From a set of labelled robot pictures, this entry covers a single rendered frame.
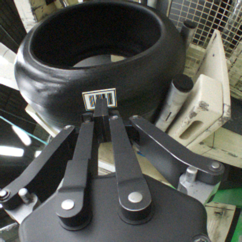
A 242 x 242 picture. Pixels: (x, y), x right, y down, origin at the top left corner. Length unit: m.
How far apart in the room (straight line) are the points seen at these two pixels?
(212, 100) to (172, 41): 0.19
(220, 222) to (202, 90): 1.02
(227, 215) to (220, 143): 0.64
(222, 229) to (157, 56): 1.15
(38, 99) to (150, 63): 0.25
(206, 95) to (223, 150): 0.48
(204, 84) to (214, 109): 0.06
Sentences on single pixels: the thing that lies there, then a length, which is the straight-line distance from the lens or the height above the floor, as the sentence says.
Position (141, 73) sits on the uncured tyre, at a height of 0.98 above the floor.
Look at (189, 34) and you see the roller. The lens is 0.55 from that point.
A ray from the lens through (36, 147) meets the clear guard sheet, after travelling 1.18.
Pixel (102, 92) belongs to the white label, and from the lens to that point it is 0.28.
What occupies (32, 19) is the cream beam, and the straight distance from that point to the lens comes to 0.96.
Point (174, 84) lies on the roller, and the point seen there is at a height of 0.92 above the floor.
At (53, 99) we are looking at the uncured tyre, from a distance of 0.33.
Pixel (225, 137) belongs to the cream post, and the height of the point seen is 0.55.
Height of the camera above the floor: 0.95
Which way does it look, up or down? 9 degrees up
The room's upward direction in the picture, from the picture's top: 71 degrees counter-clockwise
